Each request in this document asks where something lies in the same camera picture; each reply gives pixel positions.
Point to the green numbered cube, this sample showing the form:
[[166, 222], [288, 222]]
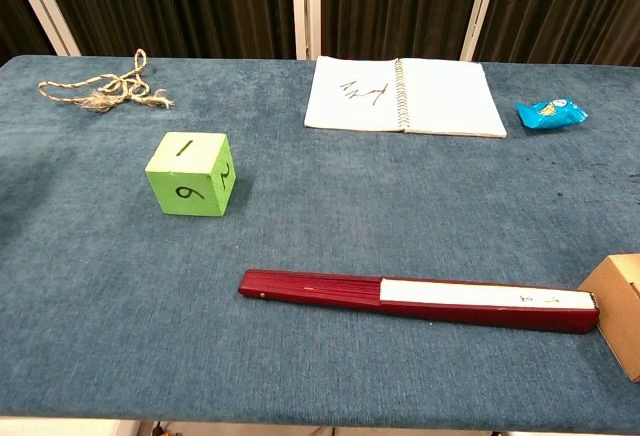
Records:
[[190, 191]]

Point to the blue table cloth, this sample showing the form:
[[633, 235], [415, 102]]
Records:
[[350, 206]]

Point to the open white spiral notebook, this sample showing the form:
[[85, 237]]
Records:
[[350, 106]]

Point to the folded dark red fan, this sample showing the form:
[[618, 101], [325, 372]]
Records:
[[325, 293]]

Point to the black curtain panel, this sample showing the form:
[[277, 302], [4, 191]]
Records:
[[175, 6], [395, 6], [570, 6], [20, 21]]

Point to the blue snack packet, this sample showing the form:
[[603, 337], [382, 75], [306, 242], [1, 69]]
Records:
[[550, 113]]

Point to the small brown cardboard box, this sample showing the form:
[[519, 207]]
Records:
[[620, 306]]

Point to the grey partition post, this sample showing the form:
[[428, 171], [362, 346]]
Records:
[[482, 6], [306, 6], [45, 6]]

